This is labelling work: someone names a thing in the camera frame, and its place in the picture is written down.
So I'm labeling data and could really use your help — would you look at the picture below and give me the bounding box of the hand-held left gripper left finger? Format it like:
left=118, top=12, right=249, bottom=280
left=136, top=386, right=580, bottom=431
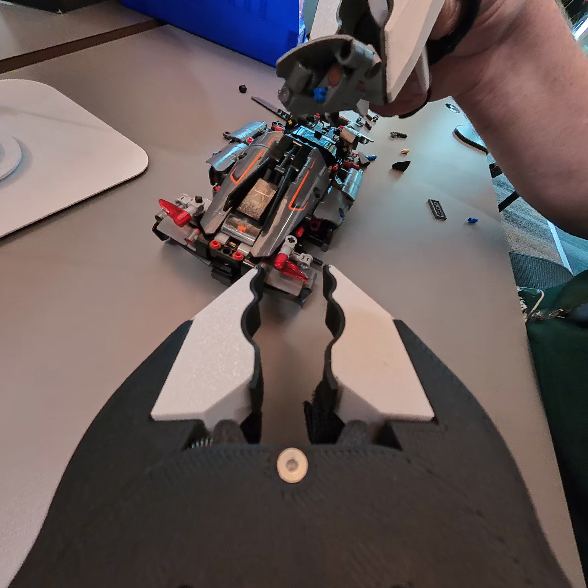
left=150, top=266, right=266, bottom=444

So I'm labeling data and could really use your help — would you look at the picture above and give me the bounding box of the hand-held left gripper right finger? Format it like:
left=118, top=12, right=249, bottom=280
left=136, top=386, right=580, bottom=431
left=322, top=265, right=435, bottom=444

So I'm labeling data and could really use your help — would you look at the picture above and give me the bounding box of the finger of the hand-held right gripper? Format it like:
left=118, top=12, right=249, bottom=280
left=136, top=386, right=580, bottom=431
left=383, top=0, right=447, bottom=104
left=305, top=0, right=356, bottom=43

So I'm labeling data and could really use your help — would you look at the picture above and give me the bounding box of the grey lego wing assembly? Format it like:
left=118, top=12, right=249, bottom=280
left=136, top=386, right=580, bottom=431
left=276, top=36, right=386, bottom=116

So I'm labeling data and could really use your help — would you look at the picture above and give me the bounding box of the grey lego vehicle model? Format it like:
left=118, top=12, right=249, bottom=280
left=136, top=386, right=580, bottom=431
left=152, top=108, right=381, bottom=307

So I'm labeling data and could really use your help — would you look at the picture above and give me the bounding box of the person's right forearm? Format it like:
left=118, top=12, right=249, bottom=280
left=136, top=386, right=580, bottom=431
left=459, top=0, right=588, bottom=240

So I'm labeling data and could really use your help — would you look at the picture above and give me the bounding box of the blue plastic bin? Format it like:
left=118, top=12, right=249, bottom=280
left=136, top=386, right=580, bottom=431
left=119, top=0, right=309, bottom=68

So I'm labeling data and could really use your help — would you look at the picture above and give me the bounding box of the dark mesh chair seat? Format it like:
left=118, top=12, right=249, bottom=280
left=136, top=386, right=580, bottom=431
left=509, top=251, right=575, bottom=291

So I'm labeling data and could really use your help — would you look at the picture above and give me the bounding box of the white book stand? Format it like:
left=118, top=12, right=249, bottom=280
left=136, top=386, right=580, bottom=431
left=0, top=79, right=149, bottom=239

